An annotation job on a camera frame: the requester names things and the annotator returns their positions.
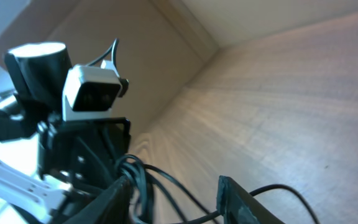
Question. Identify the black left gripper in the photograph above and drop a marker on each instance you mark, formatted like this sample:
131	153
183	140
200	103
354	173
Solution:
82	153

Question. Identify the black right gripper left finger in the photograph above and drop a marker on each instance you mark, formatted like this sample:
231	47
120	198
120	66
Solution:
110	206

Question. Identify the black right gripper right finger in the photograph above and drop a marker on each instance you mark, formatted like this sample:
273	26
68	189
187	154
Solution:
237	206

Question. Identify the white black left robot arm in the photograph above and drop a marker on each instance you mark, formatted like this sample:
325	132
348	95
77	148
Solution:
39	72

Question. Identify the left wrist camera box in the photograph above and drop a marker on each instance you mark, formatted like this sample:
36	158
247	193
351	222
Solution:
90	92

